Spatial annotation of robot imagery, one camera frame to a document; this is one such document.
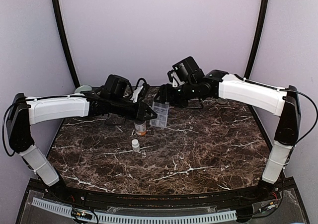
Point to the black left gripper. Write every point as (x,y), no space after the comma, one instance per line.
(139,115)

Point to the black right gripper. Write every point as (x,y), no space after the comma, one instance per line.
(164,91)

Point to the clear plastic pill organizer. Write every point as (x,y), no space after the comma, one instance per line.
(161,110)

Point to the orange pill bottle grey cap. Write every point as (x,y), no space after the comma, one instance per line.
(140,127)

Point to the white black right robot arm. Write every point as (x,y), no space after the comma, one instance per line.
(281,102)

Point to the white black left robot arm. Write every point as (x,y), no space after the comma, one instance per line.
(27,111)

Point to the small white pill bottle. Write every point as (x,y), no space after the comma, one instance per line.
(135,145)

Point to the pale green ceramic bowl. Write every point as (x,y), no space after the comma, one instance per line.
(83,88)

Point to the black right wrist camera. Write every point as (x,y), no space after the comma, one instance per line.
(187,70)

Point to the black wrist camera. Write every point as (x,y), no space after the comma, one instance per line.
(116,84)
(187,70)

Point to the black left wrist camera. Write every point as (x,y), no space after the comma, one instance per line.
(116,84)

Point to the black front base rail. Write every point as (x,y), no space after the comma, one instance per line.
(223,199)

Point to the white slotted cable duct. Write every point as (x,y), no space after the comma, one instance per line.
(107,218)

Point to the black right corner post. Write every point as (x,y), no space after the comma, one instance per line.
(257,38)

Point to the black corner post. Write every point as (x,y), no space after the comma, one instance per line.
(64,42)
(257,38)

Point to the black left corner post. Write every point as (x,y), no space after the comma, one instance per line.
(64,42)

